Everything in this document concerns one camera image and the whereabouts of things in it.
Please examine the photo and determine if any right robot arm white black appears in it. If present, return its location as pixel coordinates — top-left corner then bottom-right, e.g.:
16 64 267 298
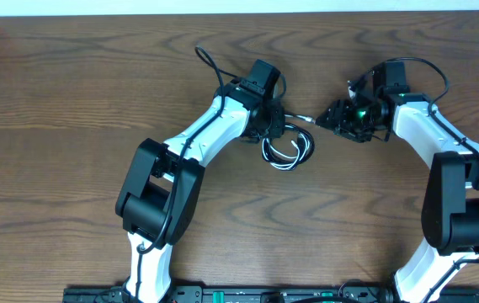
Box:
315 57 479 302

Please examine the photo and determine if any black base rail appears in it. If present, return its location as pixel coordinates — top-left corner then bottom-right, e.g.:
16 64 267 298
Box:
61 284 479 303

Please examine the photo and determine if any white usb cable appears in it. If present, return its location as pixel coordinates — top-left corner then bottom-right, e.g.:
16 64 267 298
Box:
263 114 312 170

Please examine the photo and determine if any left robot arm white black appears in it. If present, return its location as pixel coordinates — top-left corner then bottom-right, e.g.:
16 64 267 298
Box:
115 60 284 302

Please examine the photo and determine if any black usb cable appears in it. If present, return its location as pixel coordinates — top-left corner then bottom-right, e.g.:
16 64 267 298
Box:
261 112 316 172

